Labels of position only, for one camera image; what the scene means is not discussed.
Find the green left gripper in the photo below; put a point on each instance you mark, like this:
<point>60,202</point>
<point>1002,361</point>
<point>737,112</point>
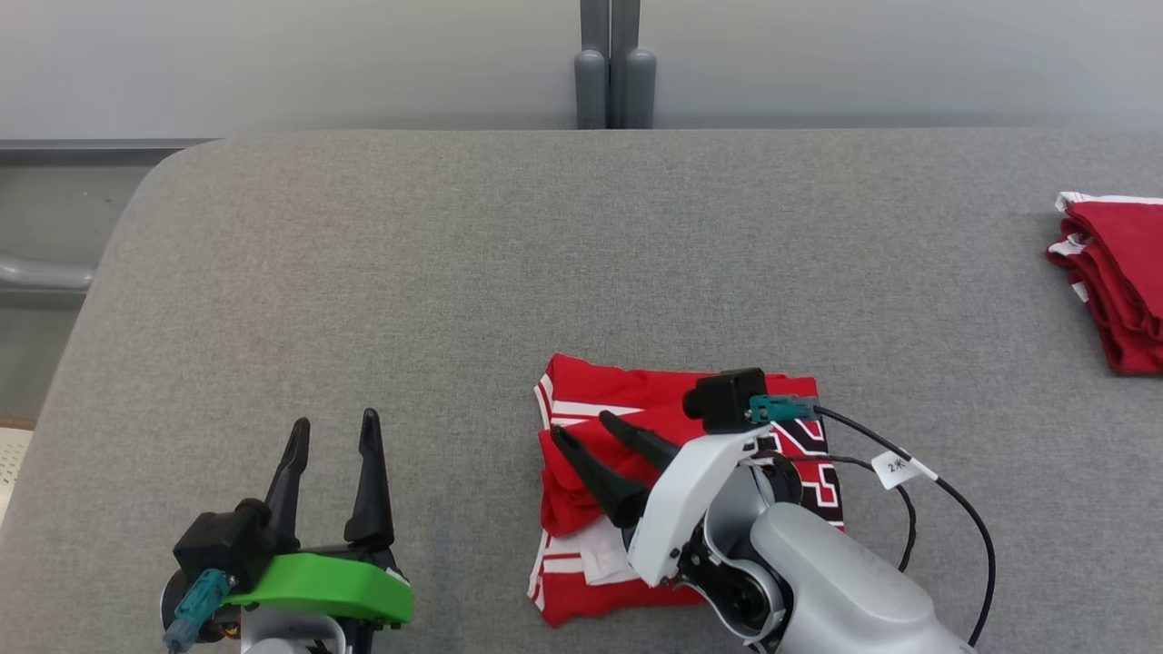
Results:
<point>332,586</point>

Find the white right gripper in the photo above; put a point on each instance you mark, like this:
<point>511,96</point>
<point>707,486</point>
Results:
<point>681,509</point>

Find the red shirt with white sleeves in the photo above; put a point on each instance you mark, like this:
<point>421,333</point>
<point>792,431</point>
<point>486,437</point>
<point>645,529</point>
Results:
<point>591,381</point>

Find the red garment with white trim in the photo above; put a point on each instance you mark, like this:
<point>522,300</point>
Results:
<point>1122,272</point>

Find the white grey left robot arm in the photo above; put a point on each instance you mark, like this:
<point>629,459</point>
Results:
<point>291,640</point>

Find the white perforated laundry basket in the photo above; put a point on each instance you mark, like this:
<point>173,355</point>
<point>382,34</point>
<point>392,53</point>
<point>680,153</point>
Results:
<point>11,463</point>

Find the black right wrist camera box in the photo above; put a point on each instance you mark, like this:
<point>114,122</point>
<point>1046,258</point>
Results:
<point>727,400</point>

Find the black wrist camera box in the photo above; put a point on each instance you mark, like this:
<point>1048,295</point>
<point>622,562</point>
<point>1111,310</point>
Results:
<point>727,400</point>
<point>223,545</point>

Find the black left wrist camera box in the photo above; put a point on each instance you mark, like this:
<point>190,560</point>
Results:
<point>223,545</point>

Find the grey vertical post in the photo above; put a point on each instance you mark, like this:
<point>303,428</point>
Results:
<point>592,73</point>
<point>634,73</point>

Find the grey wall rail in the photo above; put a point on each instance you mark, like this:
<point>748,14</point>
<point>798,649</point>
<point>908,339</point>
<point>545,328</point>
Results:
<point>91,151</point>

